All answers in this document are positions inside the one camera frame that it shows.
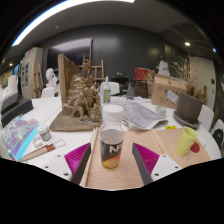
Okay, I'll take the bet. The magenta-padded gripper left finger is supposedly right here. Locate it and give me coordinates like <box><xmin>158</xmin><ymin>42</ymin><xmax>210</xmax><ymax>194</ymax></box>
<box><xmin>42</xmin><ymin>142</ymin><xmax>92</xmax><ymax>186</ymax></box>

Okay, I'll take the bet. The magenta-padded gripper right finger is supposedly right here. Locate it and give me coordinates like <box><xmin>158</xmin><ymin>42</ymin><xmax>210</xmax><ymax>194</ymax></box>
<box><xmin>132</xmin><ymin>142</ymin><xmax>183</xmax><ymax>187</ymax></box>

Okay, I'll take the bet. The clear dark-labelled drink bottle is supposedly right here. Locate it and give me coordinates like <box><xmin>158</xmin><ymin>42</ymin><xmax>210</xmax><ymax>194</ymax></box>
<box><xmin>99</xmin><ymin>103</ymin><xmax>125</xmax><ymax>171</ymax></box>

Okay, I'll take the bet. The tan flat mat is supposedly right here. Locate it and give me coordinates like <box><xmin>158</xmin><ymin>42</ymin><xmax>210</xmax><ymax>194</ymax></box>
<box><xmin>79</xmin><ymin>127</ymin><xmax>212</xmax><ymax>191</ymax></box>

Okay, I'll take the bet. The small paint jar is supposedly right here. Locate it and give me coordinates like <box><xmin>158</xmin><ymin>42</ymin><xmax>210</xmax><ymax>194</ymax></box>
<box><xmin>37</xmin><ymin>124</ymin><xmax>52</xmax><ymax>142</ymax></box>

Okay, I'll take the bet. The yellow-green mug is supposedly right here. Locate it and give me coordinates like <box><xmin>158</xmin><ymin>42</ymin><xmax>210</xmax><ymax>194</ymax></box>
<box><xmin>174</xmin><ymin>126</ymin><xmax>198</xmax><ymax>157</ymax></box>

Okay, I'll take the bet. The grey printed newspaper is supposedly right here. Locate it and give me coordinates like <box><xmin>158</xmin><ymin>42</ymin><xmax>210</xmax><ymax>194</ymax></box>
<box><xmin>114</xmin><ymin>96</ymin><xmax>169</xmax><ymax>132</ymax></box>

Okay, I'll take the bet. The flat round red coaster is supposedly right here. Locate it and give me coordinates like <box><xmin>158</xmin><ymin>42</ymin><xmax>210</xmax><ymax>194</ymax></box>
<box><xmin>189</xmin><ymin>141</ymin><xmax>201</xmax><ymax>154</ymax></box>

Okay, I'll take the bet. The small white cup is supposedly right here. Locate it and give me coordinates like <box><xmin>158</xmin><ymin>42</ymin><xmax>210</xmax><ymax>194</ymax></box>
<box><xmin>155</xmin><ymin>105</ymin><xmax>168</xmax><ymax>118</ymax></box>

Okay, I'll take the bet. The grey plant saucer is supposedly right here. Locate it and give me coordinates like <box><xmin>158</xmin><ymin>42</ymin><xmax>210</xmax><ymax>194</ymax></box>
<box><xmin>172</xmin><ymin>109</ymin><xmax>202</xmax><ymax>130</ymax></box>

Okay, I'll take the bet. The golden-brown relief sculpture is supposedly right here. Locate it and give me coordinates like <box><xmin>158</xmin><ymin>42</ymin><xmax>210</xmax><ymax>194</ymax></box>
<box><xmin>49</xmin><ymin>53</ymin><xmax>103</xmax><ymax>132</ymax></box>

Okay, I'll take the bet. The colourful printed book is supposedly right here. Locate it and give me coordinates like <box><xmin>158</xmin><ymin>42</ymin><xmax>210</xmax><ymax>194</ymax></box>
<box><xmin>1</xmin><ymin>115</ymin><xmax>41</xmax><ymax>162</ymax></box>

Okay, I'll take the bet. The dried plant in grey pot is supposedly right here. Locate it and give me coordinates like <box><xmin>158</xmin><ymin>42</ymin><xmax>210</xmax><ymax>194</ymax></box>
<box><xmin>173</xmin><ymin>56</ymin><xmax>208</xmax><ymax>125</ymax></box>

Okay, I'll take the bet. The brown cardboard box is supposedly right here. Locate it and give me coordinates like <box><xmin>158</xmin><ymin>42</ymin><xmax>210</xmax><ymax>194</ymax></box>
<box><xmin>150</xmin><ymin>73</ymin><xmax>188</xmax><ymax>110</ymax></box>

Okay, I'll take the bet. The grey spray bottle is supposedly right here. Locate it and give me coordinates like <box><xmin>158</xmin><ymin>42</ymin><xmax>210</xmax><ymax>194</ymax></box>
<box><xmin>125</xmin><ymin>78</ymin><xmax>136</xmax><ymax>101</ymax></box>

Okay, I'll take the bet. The green-labelled spray bottle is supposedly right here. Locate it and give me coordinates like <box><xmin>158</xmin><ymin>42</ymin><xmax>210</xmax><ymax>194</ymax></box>
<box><xmin>102</xmin><ymin>75</ymin><xmax>112</xmax><ymax>104</ymax></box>

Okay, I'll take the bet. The black backpack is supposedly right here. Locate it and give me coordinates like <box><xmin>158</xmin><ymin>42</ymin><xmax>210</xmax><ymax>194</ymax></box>
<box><xmin>211</xmin><ymin>129</ymin><xmax>224</xmax><ymax>148</ymax></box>

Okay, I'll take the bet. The black box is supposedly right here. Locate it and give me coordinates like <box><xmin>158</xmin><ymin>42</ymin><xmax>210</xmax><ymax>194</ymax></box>
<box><xmin>0</xmin><ymin>92</ymin><xmax>34</xmax><ymax>128</ymax></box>

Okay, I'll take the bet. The white plaster bust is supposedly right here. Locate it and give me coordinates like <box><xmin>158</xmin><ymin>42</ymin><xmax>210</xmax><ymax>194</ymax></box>
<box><xmin>45</xmin><ymin>67</ymin><xmax>60</xmax><ymax>90</ymax></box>

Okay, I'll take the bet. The red box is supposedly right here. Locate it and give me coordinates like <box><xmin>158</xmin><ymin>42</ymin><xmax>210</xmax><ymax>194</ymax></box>
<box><xmin>134</xmin><ymin>67</ymin><xmax>150</xmax><ymax>82</ymax></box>

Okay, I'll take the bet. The wooden easel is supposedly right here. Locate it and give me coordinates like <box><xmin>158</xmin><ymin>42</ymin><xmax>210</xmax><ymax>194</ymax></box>
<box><xmin>81</xmin><ymin>54</ymin><xmax>106</xmax><ymax>83</ymax></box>

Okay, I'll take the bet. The wooden-handled palette knife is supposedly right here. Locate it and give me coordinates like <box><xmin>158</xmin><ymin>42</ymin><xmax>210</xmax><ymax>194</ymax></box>
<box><xmin>19</xmin><ymin>138</ymin><xmax>66</xmax><ymax>163</ymax></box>

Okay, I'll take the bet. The black wall screen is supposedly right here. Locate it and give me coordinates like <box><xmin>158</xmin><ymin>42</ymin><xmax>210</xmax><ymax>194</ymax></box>
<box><xmin>45</xmin><ymin>37</ymin><xmax>94</xmax><ymax>71</ymax></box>

